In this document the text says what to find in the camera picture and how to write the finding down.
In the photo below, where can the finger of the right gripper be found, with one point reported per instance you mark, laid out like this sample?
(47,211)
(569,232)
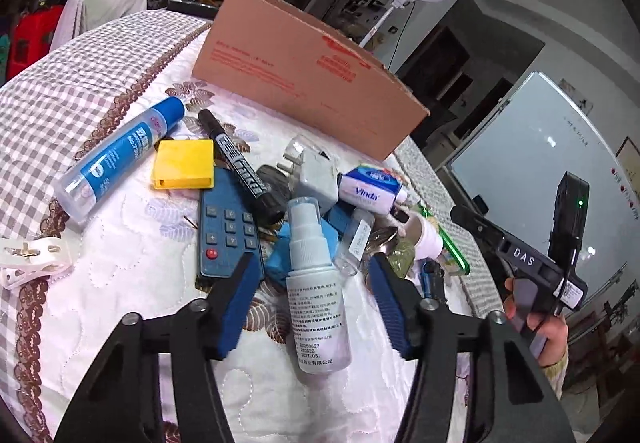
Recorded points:
(478,226)

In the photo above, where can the white covered chair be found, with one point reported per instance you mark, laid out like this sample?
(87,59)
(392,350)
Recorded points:
(80,16)

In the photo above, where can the blue label glue bottle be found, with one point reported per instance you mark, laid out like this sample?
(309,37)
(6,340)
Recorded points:
(89,180)

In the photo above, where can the red plastic stool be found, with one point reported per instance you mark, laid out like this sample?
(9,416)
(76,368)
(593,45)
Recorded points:
(32,39)

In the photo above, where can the blue remote control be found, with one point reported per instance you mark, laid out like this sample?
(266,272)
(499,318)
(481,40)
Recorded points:
(226,229)

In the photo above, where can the brown cardboard box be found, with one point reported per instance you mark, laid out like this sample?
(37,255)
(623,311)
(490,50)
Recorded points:
(291,62)

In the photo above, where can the white spray bottle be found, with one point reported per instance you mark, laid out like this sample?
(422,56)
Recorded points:
(318,320)

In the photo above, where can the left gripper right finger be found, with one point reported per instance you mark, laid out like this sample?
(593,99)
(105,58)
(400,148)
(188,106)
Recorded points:
(510,400)

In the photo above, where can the person right hand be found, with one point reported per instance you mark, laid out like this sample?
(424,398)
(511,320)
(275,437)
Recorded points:
(553,328)

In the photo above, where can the checkered floral bed quilt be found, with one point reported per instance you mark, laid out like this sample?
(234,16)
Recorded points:
(138,252)

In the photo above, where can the small clear bottle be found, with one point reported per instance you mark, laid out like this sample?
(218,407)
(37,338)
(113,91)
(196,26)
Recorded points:
(350,251)

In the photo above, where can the blue plastic box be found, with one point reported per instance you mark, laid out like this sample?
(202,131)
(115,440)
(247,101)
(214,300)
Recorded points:
(306,243)

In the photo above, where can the Vinda tissue pack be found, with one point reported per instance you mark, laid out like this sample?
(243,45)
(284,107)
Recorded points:
(371,189)

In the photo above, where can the white tape roll stack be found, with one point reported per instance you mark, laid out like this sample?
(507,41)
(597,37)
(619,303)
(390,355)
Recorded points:
(421,232)

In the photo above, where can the yellow square box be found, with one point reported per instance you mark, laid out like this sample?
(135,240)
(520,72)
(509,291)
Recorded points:
(183,164)

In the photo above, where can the black marker pen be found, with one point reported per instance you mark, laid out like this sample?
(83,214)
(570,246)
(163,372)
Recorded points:
(266,208)

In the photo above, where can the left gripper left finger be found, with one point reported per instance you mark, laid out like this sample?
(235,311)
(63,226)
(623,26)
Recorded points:
(119,398)

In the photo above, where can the black oval mouse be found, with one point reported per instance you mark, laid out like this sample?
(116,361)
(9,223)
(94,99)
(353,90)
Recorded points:
(277,182)

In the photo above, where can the round metal mesh strainer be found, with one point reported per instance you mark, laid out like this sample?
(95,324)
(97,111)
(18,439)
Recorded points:
(383,240)

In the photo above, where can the white power adapter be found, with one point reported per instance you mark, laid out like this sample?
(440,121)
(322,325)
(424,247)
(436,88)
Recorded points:
(310,172)

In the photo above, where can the white whiteboard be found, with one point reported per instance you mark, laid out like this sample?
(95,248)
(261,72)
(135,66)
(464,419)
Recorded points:
(516,161)

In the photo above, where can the white plastic clip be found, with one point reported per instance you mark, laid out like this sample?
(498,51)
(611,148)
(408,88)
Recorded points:
(23,261)

